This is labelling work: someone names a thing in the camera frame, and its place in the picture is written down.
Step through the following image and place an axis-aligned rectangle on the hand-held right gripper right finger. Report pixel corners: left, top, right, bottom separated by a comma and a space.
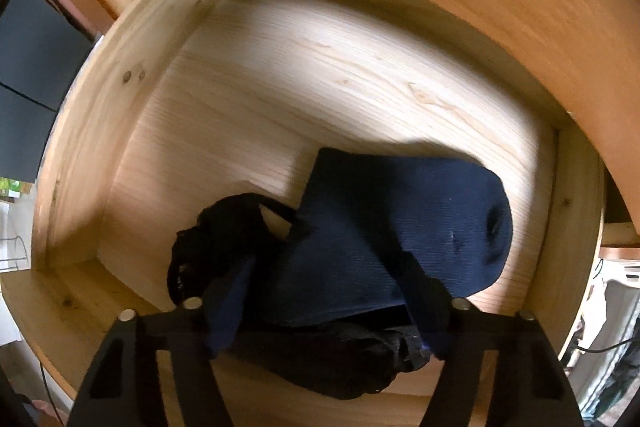
397, 252, 586, 427

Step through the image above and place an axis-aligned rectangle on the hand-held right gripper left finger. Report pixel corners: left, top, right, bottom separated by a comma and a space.
65, 254, 258, 427

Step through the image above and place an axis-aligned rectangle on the black underwear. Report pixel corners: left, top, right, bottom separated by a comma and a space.
167, 193, 436, 400

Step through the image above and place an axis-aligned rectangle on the dark navy sock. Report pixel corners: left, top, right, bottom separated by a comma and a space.
252, 147, 515, 328

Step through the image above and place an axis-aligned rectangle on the green printed packet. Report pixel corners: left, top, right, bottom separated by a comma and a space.
0, 177, 36, 200

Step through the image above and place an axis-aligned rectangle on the dark cabinet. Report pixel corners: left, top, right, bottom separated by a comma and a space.
0, 0, 103, 185

